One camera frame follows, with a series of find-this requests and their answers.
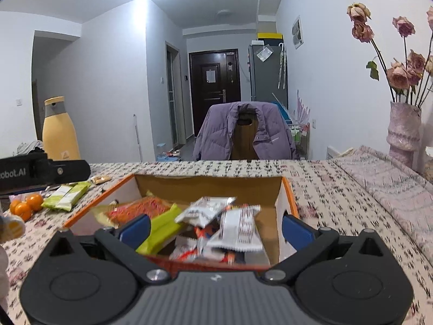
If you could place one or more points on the pile of clothes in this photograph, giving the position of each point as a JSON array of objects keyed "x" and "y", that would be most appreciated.
[{"x": 30, "y": 147}]

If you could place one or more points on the white folded umbrella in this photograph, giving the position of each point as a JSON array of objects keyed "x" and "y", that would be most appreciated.
[{"x": 282, "y": 66}]

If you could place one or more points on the red and white snack packets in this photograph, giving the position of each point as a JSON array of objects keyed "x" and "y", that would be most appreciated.
[{"x": 189, "y": 249}]

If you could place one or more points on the pale yellow blurred object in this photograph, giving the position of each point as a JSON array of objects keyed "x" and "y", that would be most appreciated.
[{"x": 12, "y": 228}]

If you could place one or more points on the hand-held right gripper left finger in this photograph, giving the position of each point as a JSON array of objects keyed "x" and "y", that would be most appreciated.
[{"x": 135, "y": 232}]

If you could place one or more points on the bunch of dried roses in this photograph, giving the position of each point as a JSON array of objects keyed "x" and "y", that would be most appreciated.
[{"x": 399, "y": 74}]

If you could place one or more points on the pink textured vase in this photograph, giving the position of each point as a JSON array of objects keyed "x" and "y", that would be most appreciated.
[{"x": 404, "y": 132}]

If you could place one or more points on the grey refrigerator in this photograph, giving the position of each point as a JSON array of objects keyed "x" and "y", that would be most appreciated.
[{"x": 267, "y": 81}]

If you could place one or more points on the purple puffer jacket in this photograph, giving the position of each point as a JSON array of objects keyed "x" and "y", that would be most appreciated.
[{"x": 216, "y": 135}]

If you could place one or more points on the printed tablecloth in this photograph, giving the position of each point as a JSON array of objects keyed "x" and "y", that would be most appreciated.
[{"x": 311, "y": 189}]

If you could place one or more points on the paper notice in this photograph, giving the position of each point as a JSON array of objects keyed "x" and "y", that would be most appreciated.
[{"x": 210, "y": 76}]

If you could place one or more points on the wooden chair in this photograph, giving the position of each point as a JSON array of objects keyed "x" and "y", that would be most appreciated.
[{"x": 244, "y": 140}]

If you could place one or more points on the green and white cartons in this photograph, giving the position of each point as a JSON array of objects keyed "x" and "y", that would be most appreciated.
[{"x": 299, "y": 135}]

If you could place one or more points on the folded pink cloth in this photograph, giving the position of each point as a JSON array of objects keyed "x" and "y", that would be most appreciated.
[{"x": 389, "y": 182}]

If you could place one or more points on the small orange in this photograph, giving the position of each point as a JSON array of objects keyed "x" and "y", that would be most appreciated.
[
  {"x": 14, "y": 205},
  {"x": 23, "y": 211},
  {"x": 35, "y": 201}
]

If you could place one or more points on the small gold wrapped snack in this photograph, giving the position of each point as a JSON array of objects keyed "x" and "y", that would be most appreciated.
[{"x": 101, "y": 179}]

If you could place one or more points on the glass sliding door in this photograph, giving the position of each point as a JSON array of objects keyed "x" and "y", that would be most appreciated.
[{"x": 172, "y": 101}]

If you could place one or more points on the clear plastic bag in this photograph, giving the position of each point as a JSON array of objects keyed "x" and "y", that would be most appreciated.
[{"x": 264, "y": 53}]

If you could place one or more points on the round ceiling lamp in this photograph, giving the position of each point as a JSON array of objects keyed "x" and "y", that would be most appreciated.
[{"x": 225, "y": 13}]

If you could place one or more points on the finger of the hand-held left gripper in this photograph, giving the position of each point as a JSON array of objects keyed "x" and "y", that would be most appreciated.
[{"x": 69, "y": 171}]

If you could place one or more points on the wall poster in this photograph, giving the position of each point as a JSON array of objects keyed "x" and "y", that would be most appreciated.
[{"x": 297, "y": 32}]

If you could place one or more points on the yellow thermos bottle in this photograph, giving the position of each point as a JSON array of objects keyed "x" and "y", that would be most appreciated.
[{"x": 61, "y": 135}]

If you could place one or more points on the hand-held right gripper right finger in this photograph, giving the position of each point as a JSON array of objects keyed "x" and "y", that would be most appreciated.
[{"x": 296, "y": 232}]

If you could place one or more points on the yellow and black box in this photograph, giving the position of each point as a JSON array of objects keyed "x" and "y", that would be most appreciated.
[{"x": 270, "y": 38}]

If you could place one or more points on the orange red snack packet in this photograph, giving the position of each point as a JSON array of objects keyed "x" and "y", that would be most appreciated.
[{"x": 138, "y": 211}]

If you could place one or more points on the pink wall decoration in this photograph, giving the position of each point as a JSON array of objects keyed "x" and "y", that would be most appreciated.
[{"x": 303, "y": 106}]

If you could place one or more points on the orange cardboard box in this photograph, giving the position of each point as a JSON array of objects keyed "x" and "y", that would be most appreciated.
[{"x": 203, "y": 184}]

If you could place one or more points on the lime green snack packet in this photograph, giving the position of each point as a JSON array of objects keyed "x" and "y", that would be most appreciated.
[{"x": 162, "y": 230}]

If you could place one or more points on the white mop pole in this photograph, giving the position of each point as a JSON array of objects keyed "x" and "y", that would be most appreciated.
[{"x": 137, "y": 138}]

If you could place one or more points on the dark brown entrance door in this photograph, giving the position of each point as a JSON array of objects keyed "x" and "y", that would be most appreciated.
[{"x": 199, "y": 101}]

